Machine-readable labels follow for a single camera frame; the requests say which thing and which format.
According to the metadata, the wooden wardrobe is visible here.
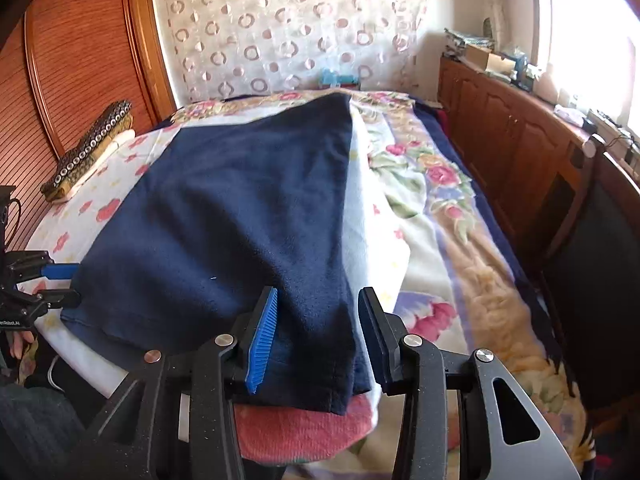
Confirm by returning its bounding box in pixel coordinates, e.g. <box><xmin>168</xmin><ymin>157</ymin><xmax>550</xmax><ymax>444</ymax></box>
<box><xmin>0</xmin><ymin>0</ymin><xmax>178</xmax><ymax>261</ymax></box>

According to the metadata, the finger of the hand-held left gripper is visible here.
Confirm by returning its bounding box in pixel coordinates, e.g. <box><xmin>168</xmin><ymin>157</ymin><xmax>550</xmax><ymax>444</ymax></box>
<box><xmin>37</xmin><ymin>287</ymin><xmax>82</xmax><ymax>311</ymax></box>
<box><xmin>42</xmin><ymin>262</ymin><xmax>81</xmax><ymax>281</ymax></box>

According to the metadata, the stack of papers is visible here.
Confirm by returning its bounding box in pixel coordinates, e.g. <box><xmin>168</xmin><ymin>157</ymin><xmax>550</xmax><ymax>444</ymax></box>
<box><xmin>442</xmin><ymin>27</ymin><xmax>496</xmax><ymax>56</ymax></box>

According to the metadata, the person's left hand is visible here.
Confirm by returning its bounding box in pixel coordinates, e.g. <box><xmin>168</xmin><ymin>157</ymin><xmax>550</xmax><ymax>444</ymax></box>
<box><xmin>10</xmin><ymin>330</ymin><xmax>37</xmax><ymax>361</ymax></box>

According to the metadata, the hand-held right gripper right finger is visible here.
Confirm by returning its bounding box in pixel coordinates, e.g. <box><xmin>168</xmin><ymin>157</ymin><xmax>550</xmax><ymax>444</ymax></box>
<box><xmin>357</xmin><ymin>286</ymin><xmax>583</xmax><ymax>480</ymax></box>

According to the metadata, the floral blanket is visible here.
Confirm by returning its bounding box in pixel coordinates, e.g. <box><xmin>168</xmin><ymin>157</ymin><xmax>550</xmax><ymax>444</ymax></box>
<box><xmin>165</xmin><ymin>87</ymin><xmax>588</xmax><ymax>480</ymax></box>

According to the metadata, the circle-patterned curtain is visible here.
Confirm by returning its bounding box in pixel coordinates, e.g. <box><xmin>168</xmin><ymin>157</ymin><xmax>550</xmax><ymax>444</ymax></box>
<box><xmin>152</xmin><ymin>0</ymin><xmax>433</xmax><ymax>106</ymax></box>

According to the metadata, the pink towel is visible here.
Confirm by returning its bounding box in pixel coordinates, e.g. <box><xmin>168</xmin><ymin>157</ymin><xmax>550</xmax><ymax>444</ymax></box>
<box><xmin>232</xmin><ymin>392</ymin><xmax>383</xmax><ymax>466</ymax></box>

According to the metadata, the wooden sideboard cabinet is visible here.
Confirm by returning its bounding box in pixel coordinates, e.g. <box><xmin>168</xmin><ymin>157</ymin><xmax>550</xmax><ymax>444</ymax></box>
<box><xmin>437</xmin><ymin>55</ymin><xmax>640</xmax><ymax>271</ymax></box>

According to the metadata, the folded patterned cloth stack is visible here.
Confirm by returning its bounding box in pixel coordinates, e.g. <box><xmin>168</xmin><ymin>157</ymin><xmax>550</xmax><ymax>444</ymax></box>
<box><xmin>40</xmin><ymin>100</ymin><xmax>135</xmax><ymax>203</ymax></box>

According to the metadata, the navy t-shirt with orange print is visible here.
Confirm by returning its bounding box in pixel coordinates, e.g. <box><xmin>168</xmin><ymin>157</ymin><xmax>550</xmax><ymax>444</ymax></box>
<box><xmin>60</xmin><ymin>92</ymin><xmax>373</xmax><ymax>416</ymax></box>

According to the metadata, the blue toy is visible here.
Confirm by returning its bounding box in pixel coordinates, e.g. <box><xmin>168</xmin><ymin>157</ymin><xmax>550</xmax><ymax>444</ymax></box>
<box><xmin>317</xmin><ymin>67</ymin><xmax>361</xmax><ymax>91</ymax></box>

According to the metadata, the dark chair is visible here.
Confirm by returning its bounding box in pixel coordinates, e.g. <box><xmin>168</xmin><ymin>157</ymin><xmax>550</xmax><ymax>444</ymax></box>
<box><xmin>530</xmin><ymin>135</ymin><xmax>640</xmax><ymax>411</ymax></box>

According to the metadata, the cardboard box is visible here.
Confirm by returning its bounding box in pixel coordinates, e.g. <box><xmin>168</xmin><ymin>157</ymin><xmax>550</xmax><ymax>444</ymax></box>
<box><xmin>465</xmin><ymin>42</ymin><xmax>518</xmax><ymax>73</ymax></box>

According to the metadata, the person's leg in dark trousers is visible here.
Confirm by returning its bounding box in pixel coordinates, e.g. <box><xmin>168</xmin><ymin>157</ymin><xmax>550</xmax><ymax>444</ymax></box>
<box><xmin>0</xmin><ymin>350</ymin><xmax>116</xmax><ymax>480</ymax></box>

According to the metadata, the white flowered cloth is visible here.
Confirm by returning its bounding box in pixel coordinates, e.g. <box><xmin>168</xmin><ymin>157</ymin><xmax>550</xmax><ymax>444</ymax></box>
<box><xmin>22</xmin><ymin>105</ymin><xmax>413</xmax><ymax>401</ymax></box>

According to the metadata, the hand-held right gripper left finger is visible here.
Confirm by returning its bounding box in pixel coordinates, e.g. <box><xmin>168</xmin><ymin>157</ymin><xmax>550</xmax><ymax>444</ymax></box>
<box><xmin>82</xmin><ymin>286</ymin><xmax>280</xmax><ymax>480</ymax></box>

